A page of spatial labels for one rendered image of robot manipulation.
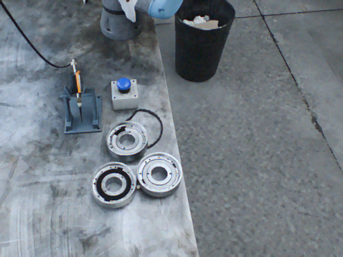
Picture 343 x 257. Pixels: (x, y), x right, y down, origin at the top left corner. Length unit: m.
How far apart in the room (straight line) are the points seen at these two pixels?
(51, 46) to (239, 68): 1.43
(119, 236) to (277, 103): 1.57
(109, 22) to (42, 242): 0.71
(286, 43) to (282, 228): 1.36
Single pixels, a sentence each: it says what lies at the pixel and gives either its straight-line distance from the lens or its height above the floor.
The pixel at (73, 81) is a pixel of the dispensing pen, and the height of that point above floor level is 0.93.
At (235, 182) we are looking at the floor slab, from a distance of 1.73.
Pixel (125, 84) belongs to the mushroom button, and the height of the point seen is 0.87.
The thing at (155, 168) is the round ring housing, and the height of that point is 0.82.
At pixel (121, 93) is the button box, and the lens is 0.88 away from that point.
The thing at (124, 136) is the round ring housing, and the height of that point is 0.82.
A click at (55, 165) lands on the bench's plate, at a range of 0.83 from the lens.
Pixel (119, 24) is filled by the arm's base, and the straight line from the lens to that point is 1.10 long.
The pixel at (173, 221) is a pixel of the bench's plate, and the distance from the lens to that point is 0.74.
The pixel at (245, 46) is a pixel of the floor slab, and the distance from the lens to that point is 2.44.
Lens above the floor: 1.49
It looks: 55 degrees down
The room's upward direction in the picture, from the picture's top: 2 degrees counter-clockwise
